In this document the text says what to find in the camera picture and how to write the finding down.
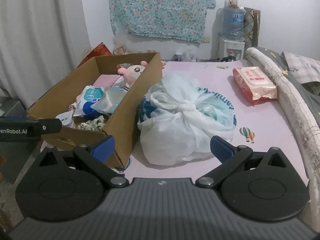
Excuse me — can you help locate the pink plush toy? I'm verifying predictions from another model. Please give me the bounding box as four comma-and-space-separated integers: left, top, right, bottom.
117, 61, 148, 91

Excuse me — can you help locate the yogurt cup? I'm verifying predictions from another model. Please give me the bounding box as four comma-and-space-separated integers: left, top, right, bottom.
55, 110, 75, 128

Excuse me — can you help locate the green patterned small pack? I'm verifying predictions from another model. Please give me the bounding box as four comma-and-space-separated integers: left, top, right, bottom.
77, 115, 107, 132

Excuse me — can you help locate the brown cardboard box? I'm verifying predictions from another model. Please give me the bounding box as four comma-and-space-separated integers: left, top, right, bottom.
28, 53, 162, 168

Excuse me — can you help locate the pink tissue pack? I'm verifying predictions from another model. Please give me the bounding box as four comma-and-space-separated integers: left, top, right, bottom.
233, 67, 278, 105

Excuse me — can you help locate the rolled beige quilt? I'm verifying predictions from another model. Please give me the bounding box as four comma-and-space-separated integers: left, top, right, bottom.
245, 47, 320, 181

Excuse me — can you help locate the grey white curtain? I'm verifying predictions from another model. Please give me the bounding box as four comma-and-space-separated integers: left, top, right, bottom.
1, 0, 91, 107

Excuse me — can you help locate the red snack bag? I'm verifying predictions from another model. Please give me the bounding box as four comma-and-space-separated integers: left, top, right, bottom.
77, 42, 112, 67

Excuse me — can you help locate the electric kettle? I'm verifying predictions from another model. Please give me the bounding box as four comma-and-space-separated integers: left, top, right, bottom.
221, 56, 236, 62

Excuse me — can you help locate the dark patterned blanket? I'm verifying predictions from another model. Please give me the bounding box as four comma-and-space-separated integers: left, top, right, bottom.
257, 47, 319, 122

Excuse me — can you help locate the white water dispenser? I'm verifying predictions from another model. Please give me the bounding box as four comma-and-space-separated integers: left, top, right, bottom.
218, 37, 245, 60

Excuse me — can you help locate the white plastic trash bag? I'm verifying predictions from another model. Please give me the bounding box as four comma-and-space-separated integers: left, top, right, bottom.
174, 49, 197, 62

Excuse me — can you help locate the checkered grey sheet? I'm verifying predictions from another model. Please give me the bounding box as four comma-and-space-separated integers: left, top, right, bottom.
284, 52, 319, 84

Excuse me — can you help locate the blue water jug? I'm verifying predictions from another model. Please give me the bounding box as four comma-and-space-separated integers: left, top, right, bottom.
221, 7, 245, 41

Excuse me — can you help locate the floral teal wall cloth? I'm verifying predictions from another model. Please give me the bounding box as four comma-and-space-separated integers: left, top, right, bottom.
109, 0, 216, 43

